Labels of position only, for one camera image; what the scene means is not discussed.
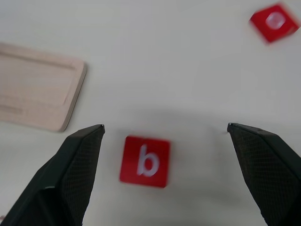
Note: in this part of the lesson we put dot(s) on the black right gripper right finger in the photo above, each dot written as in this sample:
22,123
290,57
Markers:
265,164

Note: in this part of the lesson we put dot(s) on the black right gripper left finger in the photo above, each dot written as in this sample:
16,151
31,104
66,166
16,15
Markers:
58,179

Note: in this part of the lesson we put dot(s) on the red letter b block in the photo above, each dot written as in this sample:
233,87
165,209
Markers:
131,164

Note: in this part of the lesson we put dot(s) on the red letter o block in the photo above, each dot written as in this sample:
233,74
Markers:
258,21

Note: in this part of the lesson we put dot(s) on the light wooden tray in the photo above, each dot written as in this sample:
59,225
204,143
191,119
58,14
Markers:
35,89

